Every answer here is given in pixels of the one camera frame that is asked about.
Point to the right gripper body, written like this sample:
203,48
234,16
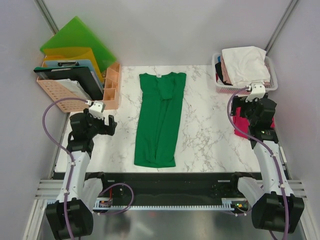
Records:
247,109

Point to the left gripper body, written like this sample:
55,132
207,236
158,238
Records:
102,128

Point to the green t shirt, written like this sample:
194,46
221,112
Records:
159,119

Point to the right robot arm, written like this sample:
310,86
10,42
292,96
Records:
274,206

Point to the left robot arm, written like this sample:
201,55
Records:
70,216

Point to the red t shirt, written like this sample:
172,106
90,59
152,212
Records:
242,124

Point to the white laundry basket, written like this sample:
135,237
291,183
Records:
222,87

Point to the pink t shirt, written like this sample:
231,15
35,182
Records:
245,74

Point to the peach file organizer basket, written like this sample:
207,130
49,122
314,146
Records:
111,91

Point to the black t shirt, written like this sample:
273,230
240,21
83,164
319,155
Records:
218,69

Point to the black binder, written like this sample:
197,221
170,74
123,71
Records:
82,74

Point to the blue clipboard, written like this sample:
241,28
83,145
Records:
77,63

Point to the yellow plastic folder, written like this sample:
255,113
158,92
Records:
72,54

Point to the green plastic folder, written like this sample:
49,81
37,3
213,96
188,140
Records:
77,34

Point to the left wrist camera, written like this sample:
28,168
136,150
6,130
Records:
96,109

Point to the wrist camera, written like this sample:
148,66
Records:
256,90
96,109

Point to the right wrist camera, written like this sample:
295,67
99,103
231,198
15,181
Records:
256,90

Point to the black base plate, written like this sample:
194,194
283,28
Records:
209,184

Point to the white cable duct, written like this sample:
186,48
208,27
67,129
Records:
226,205

